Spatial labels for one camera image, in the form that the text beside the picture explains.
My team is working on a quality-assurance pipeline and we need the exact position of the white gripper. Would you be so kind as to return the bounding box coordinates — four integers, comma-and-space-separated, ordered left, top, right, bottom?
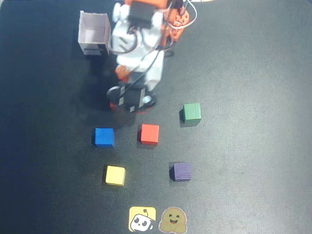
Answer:
115, 48, 165, 93

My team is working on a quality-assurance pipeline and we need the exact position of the purple wooden cube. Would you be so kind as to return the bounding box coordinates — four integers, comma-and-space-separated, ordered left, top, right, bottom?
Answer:
170, 162, 193, 182

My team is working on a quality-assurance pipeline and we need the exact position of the red wooden cube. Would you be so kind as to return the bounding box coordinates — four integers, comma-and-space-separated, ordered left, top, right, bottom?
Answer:
140, 123, 160, 146

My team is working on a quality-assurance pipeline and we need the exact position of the green wooden cube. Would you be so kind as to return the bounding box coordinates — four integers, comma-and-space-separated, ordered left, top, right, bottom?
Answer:
181, 102, 202, 124

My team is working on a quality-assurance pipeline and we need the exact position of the blue wooden cube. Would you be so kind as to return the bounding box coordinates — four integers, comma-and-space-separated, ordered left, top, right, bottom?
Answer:
94, 127, 116, 149

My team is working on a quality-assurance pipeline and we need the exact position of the yellow wooden cube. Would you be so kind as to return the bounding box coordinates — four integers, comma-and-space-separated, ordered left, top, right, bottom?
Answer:
105, 165, 127, 187

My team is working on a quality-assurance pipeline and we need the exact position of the white open cardboard box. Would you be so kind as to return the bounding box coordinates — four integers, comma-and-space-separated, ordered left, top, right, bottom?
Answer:
78, 10, 112, 57

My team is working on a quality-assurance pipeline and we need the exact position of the black table mat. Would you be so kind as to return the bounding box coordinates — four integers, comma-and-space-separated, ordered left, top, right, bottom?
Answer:
0, 0, 312, 234

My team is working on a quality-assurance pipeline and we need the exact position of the yellow robot face sticker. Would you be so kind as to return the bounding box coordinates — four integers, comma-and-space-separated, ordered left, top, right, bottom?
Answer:
128, 206, 157, 233

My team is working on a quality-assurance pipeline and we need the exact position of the hugging face emoji sticker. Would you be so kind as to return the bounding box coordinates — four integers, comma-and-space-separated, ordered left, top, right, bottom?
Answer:
158, 206, 188, 234

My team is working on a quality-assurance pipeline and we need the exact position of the black camera cable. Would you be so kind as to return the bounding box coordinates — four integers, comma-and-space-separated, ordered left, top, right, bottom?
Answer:
118, 0, 176, 103

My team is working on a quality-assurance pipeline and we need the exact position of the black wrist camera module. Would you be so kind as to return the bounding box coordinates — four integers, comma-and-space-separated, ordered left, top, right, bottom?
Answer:
106, 85, 157, 114

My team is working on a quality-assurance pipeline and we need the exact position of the servo wire bundle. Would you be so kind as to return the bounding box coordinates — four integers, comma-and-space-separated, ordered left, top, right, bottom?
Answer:
168, 0, 198, 48
109, 26, 156, 55

